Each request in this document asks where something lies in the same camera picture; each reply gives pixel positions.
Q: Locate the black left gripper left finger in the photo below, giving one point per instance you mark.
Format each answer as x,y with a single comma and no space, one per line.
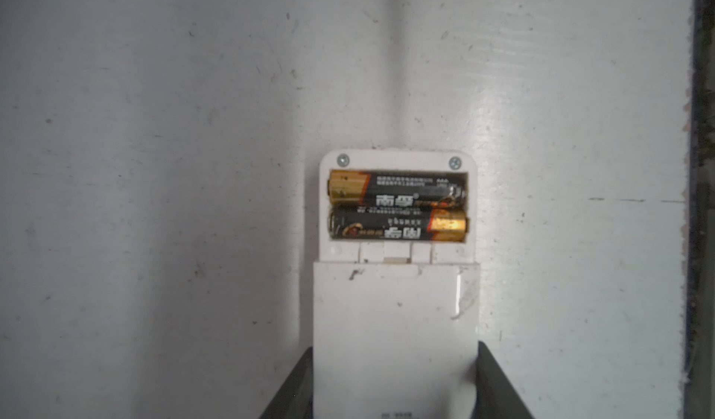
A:
294,399

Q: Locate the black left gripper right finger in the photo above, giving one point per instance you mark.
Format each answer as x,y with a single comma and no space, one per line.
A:
496,396

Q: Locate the white remote with batteries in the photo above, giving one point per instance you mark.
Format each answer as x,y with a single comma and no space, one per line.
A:
395,321

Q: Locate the lower AAA battery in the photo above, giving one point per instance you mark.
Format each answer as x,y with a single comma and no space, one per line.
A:
386,223

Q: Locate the aaa battery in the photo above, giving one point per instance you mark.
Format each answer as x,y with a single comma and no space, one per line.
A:
386,223
393,189

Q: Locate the upper AAA battery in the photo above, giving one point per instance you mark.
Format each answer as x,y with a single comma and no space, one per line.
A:
393,189

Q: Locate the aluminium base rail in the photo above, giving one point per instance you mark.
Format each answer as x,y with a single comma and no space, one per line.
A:
698,398

